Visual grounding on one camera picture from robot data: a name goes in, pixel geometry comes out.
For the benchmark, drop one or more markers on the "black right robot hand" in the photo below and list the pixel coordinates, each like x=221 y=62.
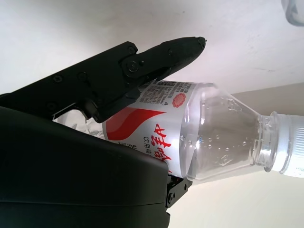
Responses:
x=71 y=154

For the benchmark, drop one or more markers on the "clear plastic water bottle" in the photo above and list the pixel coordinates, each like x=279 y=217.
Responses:
x=202 y=133

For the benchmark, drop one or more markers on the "clear glass cup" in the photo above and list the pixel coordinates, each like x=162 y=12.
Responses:
x=293 y=12

